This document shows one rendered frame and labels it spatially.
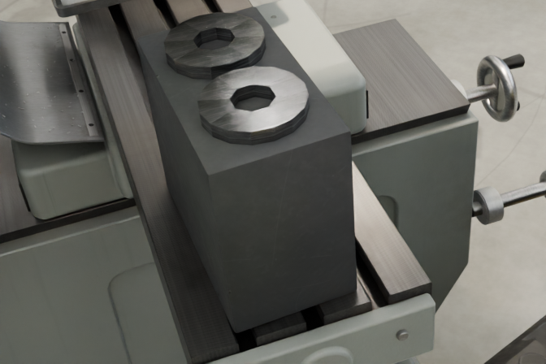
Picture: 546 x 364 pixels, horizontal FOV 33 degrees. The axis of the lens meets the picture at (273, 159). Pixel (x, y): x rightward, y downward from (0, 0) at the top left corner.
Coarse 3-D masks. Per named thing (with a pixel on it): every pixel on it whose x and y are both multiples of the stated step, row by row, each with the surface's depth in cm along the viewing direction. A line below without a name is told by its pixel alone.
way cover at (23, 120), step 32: (0, 32) 133; (32, 32) 135; (64, 32) 136; (0, 64) 125; (32, 64) 128; (64, 64) 129; (0, 96) 118; (32, 96) 121; (64, 96) 123; (0, 128) 111; (32, 128) 115; (64, 128) 116; (96, 128) 117
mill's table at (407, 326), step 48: (144, 0) 128; (192, 0) 126; (240, 0) 125; (96, 48) 119; (144, 96) 114; (144, 144) 102; (144, 192) 96; (192, 240) 90; (384, 240) 87; (192, 288) 85; (384, 288) 83; (192, 336) 80; (240, 336) 83; (288, 336) 81; (336, 336) 80; (384, 336) 83; (432, 336) 85
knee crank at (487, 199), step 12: (540, 180) 153; (480, 192) 148; (492, 192) 148; (516, 192) 150; (528, 192) 150; (540, 192) 151; (480, 204) 149; (492, 204) 147; (504, 204) 150; (480, 216) 150; (492, 216) 148
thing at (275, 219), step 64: (192, 64) 77; (256, 64) 79; (192, 128) 73; (256, 128) 70; (320, 128) 71; (192, 192) 79; (256, 192) 71; (320, 192) 73; (256, 256) 75; (320, 256) 78; (256, 320) 80
